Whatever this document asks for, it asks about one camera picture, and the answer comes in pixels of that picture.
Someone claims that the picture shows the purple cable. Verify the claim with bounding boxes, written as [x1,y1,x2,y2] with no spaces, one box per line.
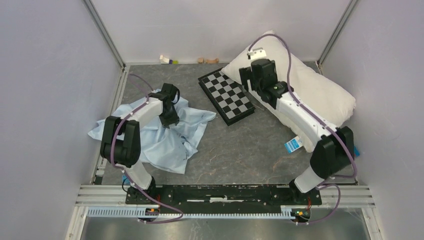
[247,33,359,226]
[109,73,185,225]

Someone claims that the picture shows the blue white pillow label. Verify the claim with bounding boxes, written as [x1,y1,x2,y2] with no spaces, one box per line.
[284,136,303,154]

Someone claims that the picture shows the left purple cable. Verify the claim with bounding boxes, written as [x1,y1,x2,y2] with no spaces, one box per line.
[109,73,185,225]

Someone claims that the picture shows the red blue green blocks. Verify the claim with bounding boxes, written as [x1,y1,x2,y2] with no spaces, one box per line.
[353,146,360,157]

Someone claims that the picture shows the aluminium rail frame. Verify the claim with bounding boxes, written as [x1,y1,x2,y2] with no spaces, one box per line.
[75,185,127,207]

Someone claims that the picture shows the small blue object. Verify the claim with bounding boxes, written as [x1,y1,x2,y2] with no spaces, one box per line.
[122,175,130,186]

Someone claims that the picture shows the wooden toy pieces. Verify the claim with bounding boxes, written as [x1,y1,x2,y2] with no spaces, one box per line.
[197,57,220,64]

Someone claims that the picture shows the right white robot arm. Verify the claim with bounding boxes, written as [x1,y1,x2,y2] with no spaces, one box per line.
[239,58,357,204]

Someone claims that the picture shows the light blue pillowcase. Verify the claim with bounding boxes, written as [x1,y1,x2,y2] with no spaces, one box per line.
[87,89,217,175]

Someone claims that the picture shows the white slotted cable duct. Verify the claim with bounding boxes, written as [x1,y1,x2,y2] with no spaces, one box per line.
[86,206,310,220]

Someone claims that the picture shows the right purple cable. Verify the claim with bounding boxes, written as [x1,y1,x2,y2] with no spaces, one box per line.
[247,33,359,226]

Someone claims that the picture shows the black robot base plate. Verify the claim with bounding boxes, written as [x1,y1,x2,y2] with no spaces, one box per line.
[147,184,322,215]

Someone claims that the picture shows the black white checkerboard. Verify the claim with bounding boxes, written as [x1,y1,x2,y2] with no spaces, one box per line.
[198,68,255,126]

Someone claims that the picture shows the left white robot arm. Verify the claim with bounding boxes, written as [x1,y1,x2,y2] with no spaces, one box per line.
[100,83,180,204]

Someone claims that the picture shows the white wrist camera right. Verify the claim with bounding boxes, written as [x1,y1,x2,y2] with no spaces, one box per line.
[247,47,267,61]

